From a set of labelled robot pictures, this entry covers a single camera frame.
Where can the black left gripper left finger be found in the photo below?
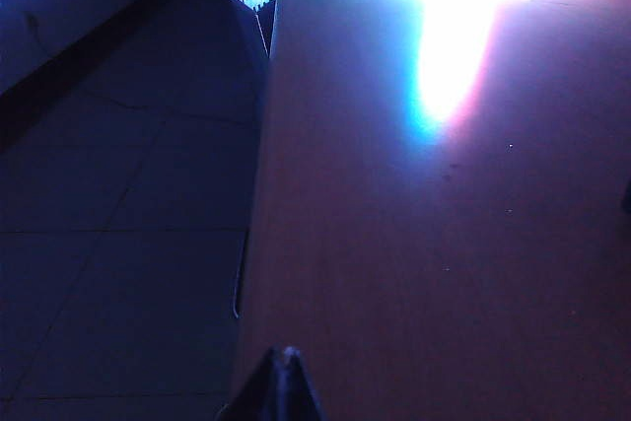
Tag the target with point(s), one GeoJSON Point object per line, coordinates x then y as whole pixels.
{"type": "Point", "coordinates": [263, 391]}

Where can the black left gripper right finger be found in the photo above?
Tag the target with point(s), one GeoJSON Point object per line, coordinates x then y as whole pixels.
{"type": "Point", "coordinates": [301, 391]}

